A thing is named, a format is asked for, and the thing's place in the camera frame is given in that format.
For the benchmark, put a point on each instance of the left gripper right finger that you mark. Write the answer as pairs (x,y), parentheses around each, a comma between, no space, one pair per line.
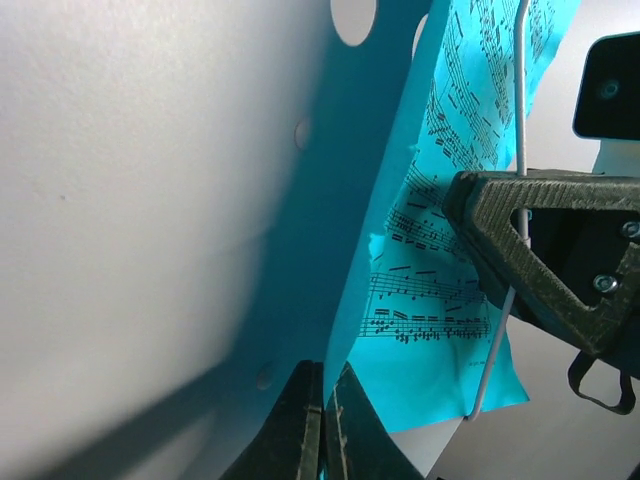
(357,445)

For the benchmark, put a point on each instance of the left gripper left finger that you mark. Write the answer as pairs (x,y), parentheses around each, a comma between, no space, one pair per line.
(287,447)

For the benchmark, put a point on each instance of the blue sheet music page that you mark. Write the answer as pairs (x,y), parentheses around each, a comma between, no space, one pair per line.
(414,324)

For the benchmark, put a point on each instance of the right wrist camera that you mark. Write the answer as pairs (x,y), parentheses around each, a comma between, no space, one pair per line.
(607,107)

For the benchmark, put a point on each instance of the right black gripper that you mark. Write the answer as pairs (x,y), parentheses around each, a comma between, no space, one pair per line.
(555,237)

